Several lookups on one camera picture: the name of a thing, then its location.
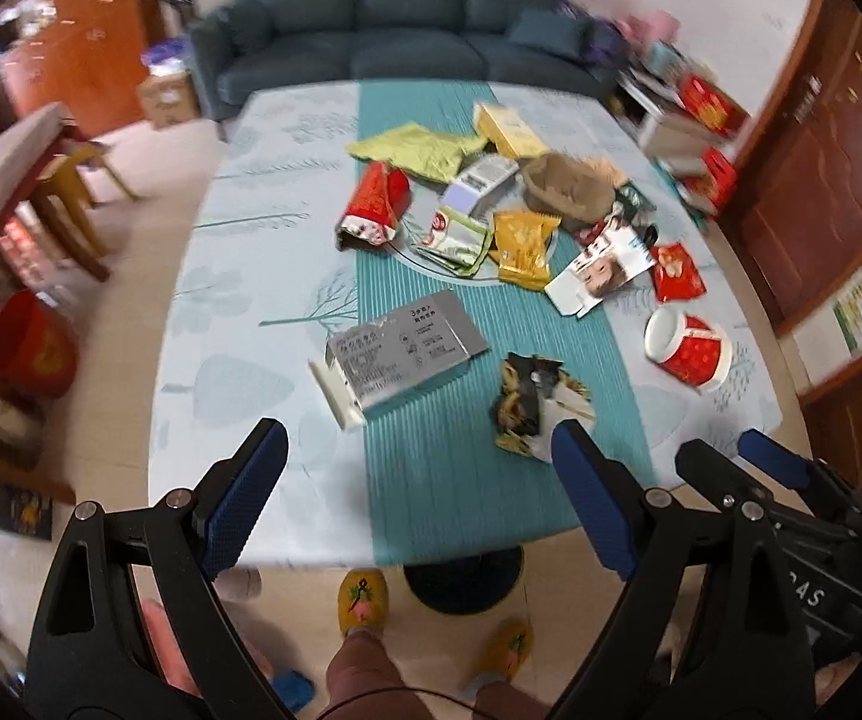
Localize yellow snack bag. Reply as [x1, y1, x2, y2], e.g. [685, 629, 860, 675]
[490, 210, 561, 291]

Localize brown paper pulp tray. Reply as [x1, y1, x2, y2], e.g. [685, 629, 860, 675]
[520, 153, 628, 232]

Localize white purple carton box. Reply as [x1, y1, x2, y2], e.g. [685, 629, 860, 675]
[441, 153, 519, 216]

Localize yellow carton box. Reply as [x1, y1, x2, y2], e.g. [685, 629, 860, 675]
[472, 103, 548, 161]

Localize crumpled black yellow wrapper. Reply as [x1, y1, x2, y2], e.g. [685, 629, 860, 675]
[490, 353, 597, 465]

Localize red paper cup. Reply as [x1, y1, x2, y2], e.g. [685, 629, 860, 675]
[643, 305, 734, 392]

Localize black table base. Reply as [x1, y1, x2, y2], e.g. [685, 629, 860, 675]
[403, 546, 524, 616]

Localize left yellow slipper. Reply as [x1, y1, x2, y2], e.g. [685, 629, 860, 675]
[337, 569, 390, 637]

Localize yellow slipper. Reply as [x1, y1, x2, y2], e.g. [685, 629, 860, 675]
[467, 617, 535, 692]
[337, 569, 390, 637]

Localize grey flat carton box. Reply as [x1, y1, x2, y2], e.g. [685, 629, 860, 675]
[309, 289, 490, 431]

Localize right yellow slipper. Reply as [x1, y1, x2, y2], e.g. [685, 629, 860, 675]
[467, 617, 535, 692]

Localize small red packet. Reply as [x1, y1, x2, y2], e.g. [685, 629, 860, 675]
[651, 242, 706, 302]

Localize white photo carton box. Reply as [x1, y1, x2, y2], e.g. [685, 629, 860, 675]
[543, 224, 656, 319]

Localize patterned teal tablecloth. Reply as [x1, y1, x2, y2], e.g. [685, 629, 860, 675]
[148, 80, 781, 566]

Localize green white snack bag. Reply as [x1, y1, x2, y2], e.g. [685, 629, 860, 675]
[411, 205, 493, 278]

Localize red snack bag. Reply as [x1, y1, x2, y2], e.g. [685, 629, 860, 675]
[335, 161, 411, 250]

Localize yellow plastic stool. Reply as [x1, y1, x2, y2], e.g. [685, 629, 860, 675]
[29, 142, 140, 283]

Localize red gift box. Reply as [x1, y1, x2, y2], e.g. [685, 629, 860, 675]
[678, 73, 749, 138]

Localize white tv stand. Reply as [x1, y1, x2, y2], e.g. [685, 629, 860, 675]
[610, 70, 726, 163]

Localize yellow-green foil bag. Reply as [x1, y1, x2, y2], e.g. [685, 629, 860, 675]
[346, 122, 488, 184]

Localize cardboard box on floor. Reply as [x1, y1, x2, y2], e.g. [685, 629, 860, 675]
[136, 71, 200, 130]

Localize orange wooden cabinet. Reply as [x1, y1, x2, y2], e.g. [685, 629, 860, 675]
[1, 0, 166, 137]

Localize dark teal sofa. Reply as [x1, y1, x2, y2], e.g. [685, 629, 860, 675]
[187, 0, 630, 122]

